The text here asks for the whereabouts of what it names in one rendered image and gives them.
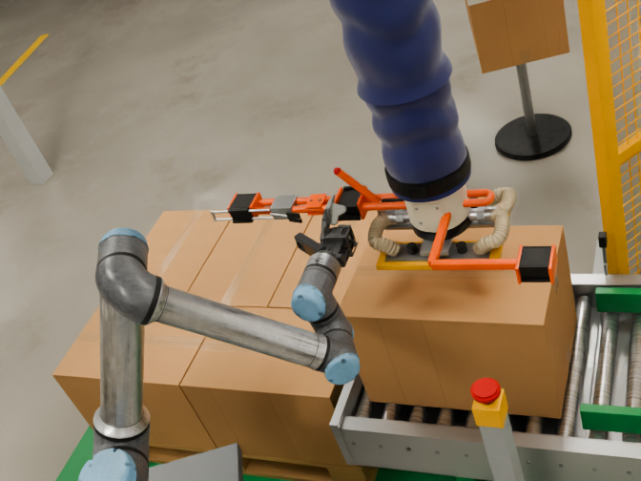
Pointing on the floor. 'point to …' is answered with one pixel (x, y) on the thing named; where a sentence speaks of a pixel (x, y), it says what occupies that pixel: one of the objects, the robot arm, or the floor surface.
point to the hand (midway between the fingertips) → (339, 214)
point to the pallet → (272, 466)
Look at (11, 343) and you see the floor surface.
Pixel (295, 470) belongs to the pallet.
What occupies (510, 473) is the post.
